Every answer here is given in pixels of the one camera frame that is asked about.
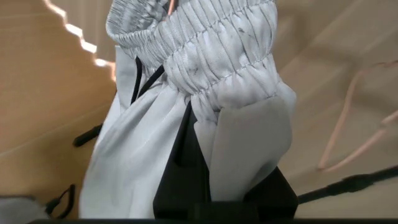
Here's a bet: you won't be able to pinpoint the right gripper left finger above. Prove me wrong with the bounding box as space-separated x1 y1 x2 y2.
153 101 213 219

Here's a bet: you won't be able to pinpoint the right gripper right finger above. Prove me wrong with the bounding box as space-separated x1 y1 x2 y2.
243 166 299 219

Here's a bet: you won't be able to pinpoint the pale grey shorts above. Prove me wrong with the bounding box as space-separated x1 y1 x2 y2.
79 0 298 219

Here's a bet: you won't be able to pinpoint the black clothes rack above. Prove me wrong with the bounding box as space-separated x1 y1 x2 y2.
73 123 398 205

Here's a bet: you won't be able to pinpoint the black cable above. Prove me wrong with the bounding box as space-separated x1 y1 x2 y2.
45 184 76 219

